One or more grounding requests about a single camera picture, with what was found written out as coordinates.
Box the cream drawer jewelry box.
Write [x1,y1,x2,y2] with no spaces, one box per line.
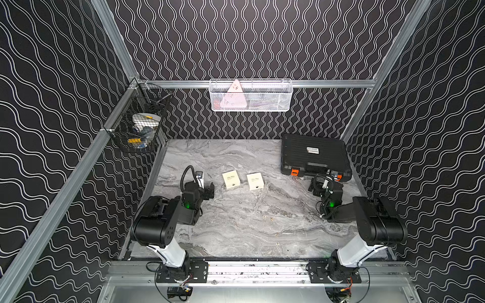
[222,170,241,189]

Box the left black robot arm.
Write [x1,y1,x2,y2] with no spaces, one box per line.
[131,181,215,268]

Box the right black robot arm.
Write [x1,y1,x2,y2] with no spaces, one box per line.
[309,174,408,269]

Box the cream jewelry box right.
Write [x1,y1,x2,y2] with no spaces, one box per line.
[246,172,265,191]

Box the black plastic tool case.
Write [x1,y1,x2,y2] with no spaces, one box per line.
[280,134,352,183]

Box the pink triangular card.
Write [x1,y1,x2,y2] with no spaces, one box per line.
[220,80,247,111]

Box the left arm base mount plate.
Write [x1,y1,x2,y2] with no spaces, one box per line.
[155,261,208,284]

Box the black wire corner basket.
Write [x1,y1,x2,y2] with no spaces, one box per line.
[108,83,174,154]

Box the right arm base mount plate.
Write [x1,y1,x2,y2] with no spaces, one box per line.
[306,261,362,284]

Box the white wire wall basket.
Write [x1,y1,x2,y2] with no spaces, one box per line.
[208,79,294,112]

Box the aluminium front rail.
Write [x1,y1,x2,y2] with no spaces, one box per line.
[107,261,410,287]

